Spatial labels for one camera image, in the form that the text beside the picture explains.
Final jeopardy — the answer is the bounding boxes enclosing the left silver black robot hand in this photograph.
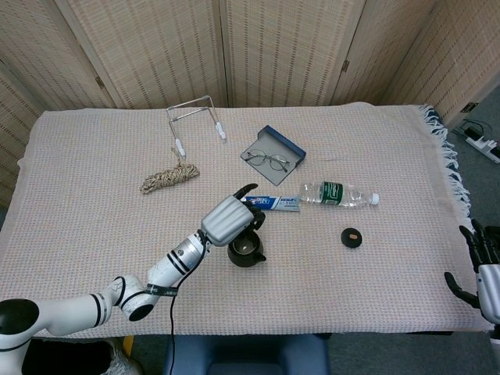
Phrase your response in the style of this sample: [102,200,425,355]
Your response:
[200,183,267,248]

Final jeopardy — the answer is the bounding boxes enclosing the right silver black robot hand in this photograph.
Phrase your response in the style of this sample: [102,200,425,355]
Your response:
[444,218,500,326]

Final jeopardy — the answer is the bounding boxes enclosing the black ceramic teapot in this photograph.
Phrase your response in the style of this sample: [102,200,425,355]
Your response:
[227,227,268,269]

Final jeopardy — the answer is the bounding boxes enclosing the black teapot lid wooden knob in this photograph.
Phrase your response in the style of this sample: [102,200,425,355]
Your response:
[340,227,364,249]

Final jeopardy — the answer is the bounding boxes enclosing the blue white toothpaste tube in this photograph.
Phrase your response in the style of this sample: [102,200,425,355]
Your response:
[239,195,302,213]

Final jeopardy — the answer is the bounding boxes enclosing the blue open glasses case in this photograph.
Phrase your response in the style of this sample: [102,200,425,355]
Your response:
[240,124,308,186]

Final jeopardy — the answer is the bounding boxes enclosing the beige woven tablecloth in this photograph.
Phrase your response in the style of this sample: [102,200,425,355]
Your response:
[0,102,484,338]

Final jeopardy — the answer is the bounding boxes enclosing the clear bottle green label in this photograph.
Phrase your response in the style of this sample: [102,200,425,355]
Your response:
[298,180,381,209]

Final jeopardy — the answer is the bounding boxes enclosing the white power strip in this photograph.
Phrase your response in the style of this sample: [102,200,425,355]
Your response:
[463,131,500,165]

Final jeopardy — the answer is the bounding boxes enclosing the blue chair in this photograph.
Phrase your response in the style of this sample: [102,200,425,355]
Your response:
[162,333,331,375]

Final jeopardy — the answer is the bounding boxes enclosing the woven folding screen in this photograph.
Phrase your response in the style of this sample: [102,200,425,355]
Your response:
[0,0,500,209]

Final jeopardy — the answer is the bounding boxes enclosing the beige braided rope bundle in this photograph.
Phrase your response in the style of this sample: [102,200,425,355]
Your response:
[139,147,201,195]

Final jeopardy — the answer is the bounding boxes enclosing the thin metal frame eyeglasses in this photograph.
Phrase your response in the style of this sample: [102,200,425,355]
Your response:
[245,149,291,174]

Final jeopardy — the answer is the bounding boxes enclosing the metal wire book stand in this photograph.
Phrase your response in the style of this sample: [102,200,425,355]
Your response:
[165,97,229,159]

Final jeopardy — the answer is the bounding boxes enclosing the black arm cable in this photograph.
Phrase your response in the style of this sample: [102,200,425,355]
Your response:
[168,230,208,375]

